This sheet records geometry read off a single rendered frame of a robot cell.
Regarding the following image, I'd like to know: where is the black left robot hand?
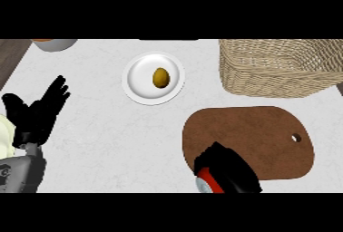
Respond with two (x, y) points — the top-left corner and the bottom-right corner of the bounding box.
(0, 74), (73, 150)

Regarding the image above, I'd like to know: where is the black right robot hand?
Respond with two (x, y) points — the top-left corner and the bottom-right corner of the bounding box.
(192, 140), (265, 194)

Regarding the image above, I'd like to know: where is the red can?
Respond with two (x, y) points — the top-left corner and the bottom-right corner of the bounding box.
(194, 167), (225, 194)

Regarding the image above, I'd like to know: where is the brown wooden cutting board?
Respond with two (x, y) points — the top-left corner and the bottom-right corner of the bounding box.
(181, 105), (317, 181)

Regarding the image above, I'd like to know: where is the wicker basket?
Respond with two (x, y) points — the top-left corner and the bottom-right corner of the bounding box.
(218, 39), (343, 99)

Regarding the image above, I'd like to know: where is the pale yellow-green object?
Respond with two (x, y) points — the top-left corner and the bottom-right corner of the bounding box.
(0, 113), (19, 160)

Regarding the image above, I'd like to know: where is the dark brown wooden panel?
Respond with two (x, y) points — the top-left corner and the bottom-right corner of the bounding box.
(0, 39), (34, 92)

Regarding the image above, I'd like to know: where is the grey bowl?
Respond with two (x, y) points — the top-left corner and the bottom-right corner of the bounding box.
(31, 39), (79, 53)

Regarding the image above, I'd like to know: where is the white plate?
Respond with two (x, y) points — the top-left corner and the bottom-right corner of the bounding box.
(121, 51), (187, 106)

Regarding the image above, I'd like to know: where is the yellow-brown potato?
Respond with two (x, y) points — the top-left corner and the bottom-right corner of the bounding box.
(151, 67), (172, 89)

